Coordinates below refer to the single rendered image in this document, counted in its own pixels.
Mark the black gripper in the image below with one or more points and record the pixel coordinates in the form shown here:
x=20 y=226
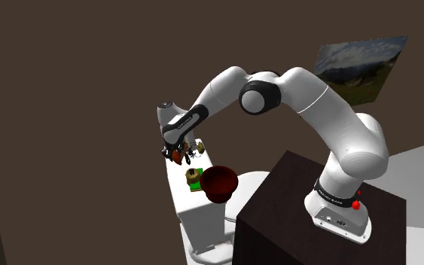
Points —
x=168 y=150

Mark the orange red round thing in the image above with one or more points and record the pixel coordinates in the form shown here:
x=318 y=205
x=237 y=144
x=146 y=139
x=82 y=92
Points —
x=177 y=157

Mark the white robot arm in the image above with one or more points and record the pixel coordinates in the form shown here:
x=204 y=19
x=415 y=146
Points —
x=329 y=121

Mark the small tan box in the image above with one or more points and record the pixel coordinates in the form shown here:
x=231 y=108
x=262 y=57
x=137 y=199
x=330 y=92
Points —
x=200 y=148

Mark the tan figure on green base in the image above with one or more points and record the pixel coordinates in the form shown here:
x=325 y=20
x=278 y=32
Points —
x=194 y=177

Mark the dark red bowl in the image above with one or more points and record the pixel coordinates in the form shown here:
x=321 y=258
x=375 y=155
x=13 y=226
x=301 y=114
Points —
x=218 y=181

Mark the white toilet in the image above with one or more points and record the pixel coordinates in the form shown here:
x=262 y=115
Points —
x=197 y=216

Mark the dark robot stand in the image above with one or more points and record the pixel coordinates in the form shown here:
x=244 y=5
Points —
x=277 y=220

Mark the landscape wall picture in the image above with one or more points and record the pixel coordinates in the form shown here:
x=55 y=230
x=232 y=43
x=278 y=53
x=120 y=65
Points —
x=362 y=69

